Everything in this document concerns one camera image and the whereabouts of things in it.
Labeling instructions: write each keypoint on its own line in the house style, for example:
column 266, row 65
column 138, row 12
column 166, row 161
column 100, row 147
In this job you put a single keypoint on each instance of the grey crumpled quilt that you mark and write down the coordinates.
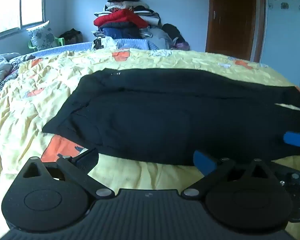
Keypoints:
column 1, row 67

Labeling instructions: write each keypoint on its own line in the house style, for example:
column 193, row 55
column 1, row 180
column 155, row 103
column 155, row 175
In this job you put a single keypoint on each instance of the pile of clothes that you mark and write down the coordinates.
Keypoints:
column 122, row 17

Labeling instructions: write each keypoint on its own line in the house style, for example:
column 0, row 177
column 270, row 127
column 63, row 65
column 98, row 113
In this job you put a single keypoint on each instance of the blue mattress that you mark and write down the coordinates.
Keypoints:
column 77, row 46

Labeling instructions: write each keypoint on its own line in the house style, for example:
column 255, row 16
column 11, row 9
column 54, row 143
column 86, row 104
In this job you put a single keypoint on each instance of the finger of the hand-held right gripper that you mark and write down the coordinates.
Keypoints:
column 296, row 139

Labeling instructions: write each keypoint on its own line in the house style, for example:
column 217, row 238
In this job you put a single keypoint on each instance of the floral pillow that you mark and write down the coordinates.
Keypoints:
column 41, row 36

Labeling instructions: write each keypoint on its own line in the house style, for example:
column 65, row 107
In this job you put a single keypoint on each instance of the yellow printed bedspread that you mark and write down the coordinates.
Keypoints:
column 27, row 105

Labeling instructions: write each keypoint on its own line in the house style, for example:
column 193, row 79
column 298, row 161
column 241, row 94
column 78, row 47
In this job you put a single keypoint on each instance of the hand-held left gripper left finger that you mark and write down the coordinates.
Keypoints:
column 88, row 158

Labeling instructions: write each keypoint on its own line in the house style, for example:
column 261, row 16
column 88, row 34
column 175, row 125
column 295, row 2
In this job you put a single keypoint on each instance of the brown wooden door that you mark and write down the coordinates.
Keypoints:
column 230, row 17

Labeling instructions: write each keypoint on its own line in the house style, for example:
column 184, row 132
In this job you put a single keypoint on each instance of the purple bag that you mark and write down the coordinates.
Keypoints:
column 182, row 46

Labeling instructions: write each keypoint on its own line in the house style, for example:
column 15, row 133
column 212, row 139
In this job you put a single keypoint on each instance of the window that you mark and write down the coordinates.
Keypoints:
column 7, row 5

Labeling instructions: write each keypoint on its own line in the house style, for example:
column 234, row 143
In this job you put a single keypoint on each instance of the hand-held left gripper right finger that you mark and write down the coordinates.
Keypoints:
column 203, row 161

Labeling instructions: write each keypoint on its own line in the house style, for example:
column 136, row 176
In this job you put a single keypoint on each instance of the black pants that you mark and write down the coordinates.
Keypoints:
column 152, row 117

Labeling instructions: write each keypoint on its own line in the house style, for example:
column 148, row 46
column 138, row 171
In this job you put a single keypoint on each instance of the dark bag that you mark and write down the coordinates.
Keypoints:
column 71, row 35

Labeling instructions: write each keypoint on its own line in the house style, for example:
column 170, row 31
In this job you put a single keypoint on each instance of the black backpack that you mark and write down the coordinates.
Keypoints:
column 173, row 31

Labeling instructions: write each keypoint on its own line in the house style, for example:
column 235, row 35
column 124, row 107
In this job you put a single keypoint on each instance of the green plastic chair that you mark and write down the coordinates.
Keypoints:
column 61, row 40

